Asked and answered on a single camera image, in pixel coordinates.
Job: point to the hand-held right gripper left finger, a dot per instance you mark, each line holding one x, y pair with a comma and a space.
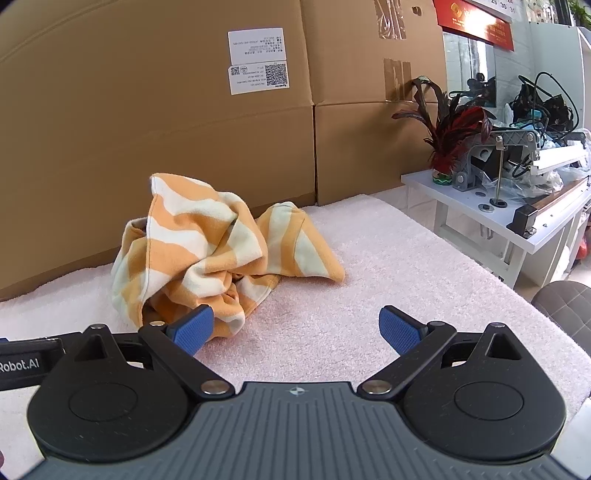
194, 330

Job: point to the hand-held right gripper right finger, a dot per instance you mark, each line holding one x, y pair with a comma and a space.
401, 330

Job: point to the orange striped shirt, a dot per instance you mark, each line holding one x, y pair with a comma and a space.
203, 249

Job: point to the pink fluffy blanket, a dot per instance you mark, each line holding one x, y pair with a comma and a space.
415, 258

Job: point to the white table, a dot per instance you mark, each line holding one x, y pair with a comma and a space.
457, 203

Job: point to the long sealer with black block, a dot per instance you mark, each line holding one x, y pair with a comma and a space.
521, 221

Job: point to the grey quilted chair seat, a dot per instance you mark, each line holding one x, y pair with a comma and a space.
568, 309

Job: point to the large labelled cardboard box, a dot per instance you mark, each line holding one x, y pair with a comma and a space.
138, 161

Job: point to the plain cardboard box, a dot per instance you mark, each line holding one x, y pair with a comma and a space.
360, 152

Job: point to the grey metal press machine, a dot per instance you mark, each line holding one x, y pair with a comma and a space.
517, 138

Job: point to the clear plastic bag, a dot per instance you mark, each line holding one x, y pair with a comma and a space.
570, 177

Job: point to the white bar sealer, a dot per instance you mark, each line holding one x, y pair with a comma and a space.
558, 159

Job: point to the white square code label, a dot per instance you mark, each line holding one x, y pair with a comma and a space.
254, 81

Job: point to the red black equipment in background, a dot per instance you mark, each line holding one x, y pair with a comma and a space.
554, 104

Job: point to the taped cardboard box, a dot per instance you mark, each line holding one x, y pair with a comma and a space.
351, 60

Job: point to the white text shipping label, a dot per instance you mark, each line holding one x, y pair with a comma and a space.
256, 46

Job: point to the green leafy plant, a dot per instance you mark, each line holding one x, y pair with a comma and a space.
581, 11

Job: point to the wall mirror panel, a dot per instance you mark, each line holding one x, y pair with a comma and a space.
461, 60

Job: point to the white wall calendar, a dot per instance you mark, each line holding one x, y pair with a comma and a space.
496, 8

